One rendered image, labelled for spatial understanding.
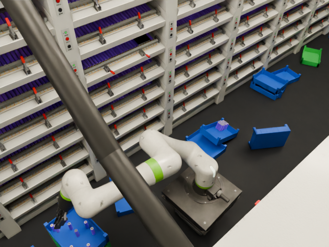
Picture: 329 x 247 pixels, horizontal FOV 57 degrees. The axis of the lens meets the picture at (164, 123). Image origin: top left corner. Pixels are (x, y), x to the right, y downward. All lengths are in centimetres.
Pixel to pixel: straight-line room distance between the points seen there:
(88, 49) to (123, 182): 149
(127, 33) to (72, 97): 157
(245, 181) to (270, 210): 215
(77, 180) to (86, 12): 83
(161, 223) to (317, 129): 290
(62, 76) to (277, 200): 26
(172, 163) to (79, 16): 85
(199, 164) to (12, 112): 105
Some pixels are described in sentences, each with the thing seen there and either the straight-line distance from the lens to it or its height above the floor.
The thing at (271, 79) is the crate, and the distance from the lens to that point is 339.
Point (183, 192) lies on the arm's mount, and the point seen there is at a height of 35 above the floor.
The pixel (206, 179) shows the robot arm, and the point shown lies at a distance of 181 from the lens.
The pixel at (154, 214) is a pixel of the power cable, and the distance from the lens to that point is 27.
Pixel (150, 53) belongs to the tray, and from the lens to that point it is 201.
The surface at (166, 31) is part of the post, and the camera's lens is 202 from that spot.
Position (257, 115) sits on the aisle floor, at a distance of 303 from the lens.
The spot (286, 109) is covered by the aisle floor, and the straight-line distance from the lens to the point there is 320.
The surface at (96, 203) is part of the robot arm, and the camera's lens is 132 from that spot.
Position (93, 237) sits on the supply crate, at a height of 40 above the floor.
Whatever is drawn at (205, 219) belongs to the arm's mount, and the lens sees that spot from 189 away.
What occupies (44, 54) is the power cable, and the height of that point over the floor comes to 187.
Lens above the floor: 203
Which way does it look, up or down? 46 degrees down
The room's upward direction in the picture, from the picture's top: 1 degrees clockwise
